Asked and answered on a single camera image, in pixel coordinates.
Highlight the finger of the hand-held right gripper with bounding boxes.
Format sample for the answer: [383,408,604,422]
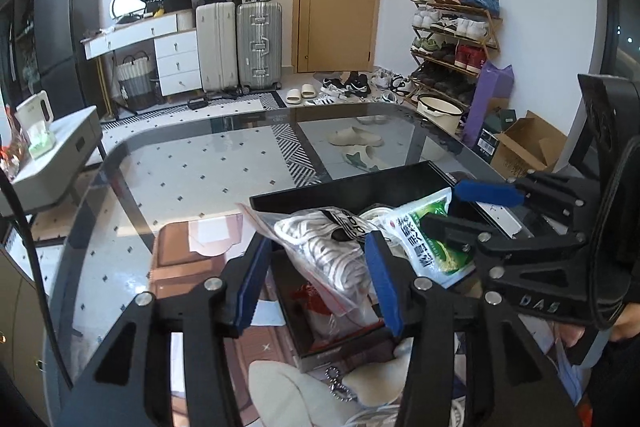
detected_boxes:
[454,173,602,236]
[420,213,589,279]

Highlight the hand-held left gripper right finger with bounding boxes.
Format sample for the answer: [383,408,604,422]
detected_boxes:
[364,231,583,427]

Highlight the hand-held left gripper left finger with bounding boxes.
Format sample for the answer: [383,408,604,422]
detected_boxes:
[60,234,273,427]

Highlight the white green medicine packet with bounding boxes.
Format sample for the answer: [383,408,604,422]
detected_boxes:
[377,187,478,290]

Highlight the red white snack packet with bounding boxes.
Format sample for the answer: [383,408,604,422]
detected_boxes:
[292,282,351,348]

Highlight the zip bag of white socks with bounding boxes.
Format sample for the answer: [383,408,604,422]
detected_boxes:
[237,202,396,315]

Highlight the black cardboard box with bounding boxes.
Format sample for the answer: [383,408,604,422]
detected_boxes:
[248,159,531,374]

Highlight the cream soft cloth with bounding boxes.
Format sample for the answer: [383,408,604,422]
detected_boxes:
[247,339,416,427]

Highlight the person's right hand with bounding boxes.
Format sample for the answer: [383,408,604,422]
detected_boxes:
[554,299,640,350]

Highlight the white card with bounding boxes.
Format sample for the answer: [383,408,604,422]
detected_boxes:
[472,201,525,239]

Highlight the open cardboard box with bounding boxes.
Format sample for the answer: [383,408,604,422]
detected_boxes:
[492,111,568,178]

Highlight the dark green box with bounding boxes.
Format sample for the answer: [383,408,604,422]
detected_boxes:
[480,109,521,158]

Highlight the printed desk mat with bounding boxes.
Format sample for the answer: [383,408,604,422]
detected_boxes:
[150,212,586,427]

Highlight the white enamel basin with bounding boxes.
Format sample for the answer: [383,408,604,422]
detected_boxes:
[416,94,463,132]

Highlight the purple bag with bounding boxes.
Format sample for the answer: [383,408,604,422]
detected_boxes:
[461,62,515,148]

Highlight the beige slipper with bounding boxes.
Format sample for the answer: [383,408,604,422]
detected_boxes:
[327,127,383,148]

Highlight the striped rug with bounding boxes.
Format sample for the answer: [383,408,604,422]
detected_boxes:
[100,91,326,185]

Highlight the wooden shoe rack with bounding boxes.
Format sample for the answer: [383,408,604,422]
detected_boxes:
[409,0,503,108]

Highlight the pile of sneakers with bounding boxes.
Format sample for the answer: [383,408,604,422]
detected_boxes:
[320,67,416,104]

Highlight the rows of shoes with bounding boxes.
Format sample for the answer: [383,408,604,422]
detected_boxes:
[410,0,501,102]

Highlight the grey low cabinet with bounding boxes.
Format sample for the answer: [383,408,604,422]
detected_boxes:
[0,207,56,408]

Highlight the wicker basket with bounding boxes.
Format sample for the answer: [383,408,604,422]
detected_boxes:
[116,51,160,110]

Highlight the grey side table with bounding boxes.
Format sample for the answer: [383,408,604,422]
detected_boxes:
[0,106,106,218]

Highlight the white vanity desk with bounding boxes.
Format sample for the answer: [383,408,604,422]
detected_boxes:
[82,13,202,96]

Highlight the silver suitcase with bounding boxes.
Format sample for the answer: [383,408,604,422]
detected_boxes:
[236,2,283,92]

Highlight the white suitcase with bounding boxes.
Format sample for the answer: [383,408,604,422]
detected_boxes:
[195,2,240,94]

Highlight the green tissue pack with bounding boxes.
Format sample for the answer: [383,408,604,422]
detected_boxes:
[29,129,56,160]

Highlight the red snack bag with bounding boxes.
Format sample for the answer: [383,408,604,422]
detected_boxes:
[0,144,26,180]

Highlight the white electric kettle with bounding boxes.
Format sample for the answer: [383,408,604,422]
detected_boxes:
[15,91,55,140]

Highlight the black refrigerator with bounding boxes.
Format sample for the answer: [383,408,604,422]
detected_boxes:
[34,0,113,118]

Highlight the tall dark cabinet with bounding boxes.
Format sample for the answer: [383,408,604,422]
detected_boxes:
[0,0,41,108]

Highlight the metal keychain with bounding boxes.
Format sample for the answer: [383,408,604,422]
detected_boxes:
[325,367,353,403]

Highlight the dark window frame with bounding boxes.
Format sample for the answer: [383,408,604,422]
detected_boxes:
[595,0,640,82]

